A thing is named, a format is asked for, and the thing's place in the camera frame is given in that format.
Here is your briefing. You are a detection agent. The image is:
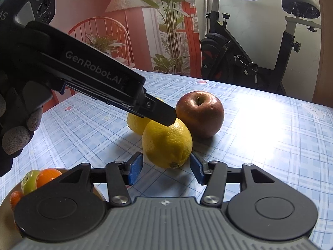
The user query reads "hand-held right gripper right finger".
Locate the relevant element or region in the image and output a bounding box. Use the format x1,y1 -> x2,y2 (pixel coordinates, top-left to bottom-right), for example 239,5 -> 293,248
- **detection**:
190,154 -> 280,207

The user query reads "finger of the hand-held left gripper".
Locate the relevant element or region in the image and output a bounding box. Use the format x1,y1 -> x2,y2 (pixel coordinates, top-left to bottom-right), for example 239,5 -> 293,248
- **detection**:
135,88 -> 178,126

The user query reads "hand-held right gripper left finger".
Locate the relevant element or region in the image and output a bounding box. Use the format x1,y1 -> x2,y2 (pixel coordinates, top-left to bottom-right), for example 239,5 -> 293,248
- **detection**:
52,152 -> 144,207

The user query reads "round yellow lemon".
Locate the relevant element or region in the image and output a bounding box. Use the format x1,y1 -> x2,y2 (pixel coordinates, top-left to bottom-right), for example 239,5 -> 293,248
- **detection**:
127,97 -> 165,136

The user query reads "oval yellow lemon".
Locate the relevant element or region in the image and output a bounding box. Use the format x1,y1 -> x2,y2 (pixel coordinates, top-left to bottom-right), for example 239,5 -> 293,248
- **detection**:
142,118 -> 193,169

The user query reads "red apple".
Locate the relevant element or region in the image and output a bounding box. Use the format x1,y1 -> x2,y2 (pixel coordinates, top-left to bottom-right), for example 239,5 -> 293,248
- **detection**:
175,91 -> 225,139

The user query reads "small orange tangerine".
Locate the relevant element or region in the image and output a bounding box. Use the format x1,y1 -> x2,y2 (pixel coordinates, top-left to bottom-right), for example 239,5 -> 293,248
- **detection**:
10,191 -> 24,211
36,168 -> 63,189

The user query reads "small green jujube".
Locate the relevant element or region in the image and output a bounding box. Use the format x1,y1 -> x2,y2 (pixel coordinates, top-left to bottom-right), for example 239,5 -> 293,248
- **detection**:
21,170 -> 42,195

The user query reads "cream bowl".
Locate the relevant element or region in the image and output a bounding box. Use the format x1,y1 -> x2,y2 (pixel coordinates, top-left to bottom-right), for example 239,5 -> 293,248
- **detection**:
0,168 -> 106,243

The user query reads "person's left hand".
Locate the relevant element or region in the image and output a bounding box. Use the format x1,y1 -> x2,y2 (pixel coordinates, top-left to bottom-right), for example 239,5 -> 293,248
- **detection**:
0,70 -> 54,178

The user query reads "blue plaid tablecloth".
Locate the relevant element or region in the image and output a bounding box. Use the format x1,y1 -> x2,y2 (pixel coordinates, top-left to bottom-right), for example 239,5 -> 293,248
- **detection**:
0,68 -> 333,248

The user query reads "black exercise bike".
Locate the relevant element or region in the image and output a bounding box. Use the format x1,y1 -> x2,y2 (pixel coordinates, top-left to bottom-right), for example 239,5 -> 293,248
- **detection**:
191,0 -> 323,97

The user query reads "wooden board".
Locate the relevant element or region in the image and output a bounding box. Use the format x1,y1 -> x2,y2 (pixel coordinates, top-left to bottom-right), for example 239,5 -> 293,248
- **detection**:
312,0 -> 333,105

